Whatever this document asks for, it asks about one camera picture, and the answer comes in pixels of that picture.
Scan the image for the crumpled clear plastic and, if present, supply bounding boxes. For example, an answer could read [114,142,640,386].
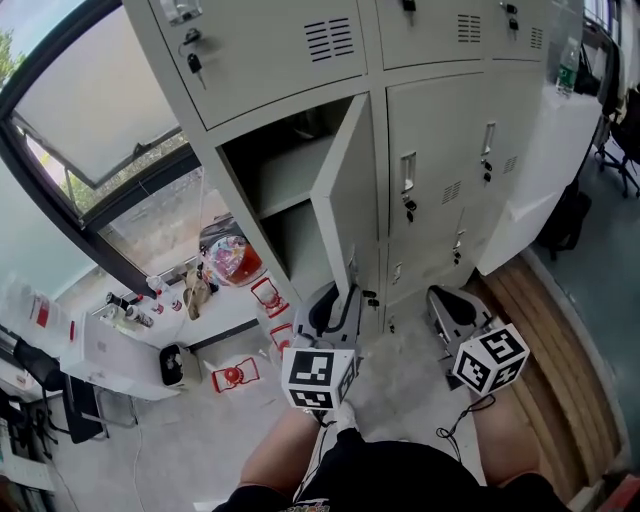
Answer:
[294,112,331,139]

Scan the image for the person's black clothing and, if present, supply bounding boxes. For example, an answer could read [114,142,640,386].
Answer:
[212,427,574,512]

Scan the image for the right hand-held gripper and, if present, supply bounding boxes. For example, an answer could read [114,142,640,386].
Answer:
[427,285,530,398]

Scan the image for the person's white left shoe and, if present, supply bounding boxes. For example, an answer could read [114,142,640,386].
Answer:
[333,399,360,434]

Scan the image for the wooden slat platform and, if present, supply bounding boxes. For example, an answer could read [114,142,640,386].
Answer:
[474,249,631,501]

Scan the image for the dark backpack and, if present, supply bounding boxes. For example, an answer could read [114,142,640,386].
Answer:
[198,212,246,251]

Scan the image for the grey metal locker cabinet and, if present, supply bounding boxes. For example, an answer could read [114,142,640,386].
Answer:
[122,0,549,334]

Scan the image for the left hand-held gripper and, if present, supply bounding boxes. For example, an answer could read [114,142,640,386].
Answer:
[282,280,363,411]

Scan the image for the green label bottle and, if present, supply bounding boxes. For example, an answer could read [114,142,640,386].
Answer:
[555,37,581,99]

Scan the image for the white low bench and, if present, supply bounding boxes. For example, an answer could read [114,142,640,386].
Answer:
[89,262,274,354]

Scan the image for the clear water jug red label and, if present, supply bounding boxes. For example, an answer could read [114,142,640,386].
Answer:
[9,282,79,346]

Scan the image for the white floor cable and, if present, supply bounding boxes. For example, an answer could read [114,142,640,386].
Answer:
[132,394,146,496]

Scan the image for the black framed window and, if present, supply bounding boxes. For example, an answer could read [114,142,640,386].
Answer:
[0,0,211,291]

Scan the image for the person's right forearm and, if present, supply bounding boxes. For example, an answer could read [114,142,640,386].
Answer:
[469,392,545,487]

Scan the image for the black mesh office chair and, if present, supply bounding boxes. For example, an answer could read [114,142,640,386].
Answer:
[12,337,69,431]

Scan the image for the locker door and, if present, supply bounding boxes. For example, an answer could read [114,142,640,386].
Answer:
[309,92,381,306]

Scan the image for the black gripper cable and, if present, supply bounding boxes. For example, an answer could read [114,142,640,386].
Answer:
[437,394,496,461]
[294,409,341,501]

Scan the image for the floral print bag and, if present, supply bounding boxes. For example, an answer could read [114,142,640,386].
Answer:
[199,234,269,289]

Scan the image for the black flat panel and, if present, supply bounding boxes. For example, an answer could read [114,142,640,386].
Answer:
[64,374,109,444]

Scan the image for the white trash bin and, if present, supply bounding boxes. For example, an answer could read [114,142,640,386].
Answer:
[159,343,201,389]

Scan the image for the black suitcase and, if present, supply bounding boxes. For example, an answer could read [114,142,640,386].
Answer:
[537,179,594,256]

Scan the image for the person's left forearm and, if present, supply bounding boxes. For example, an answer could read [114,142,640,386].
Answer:
[238,405,331,494]

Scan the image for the beige cloth bag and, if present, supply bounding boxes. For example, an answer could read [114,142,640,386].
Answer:
[182,267,214,321]

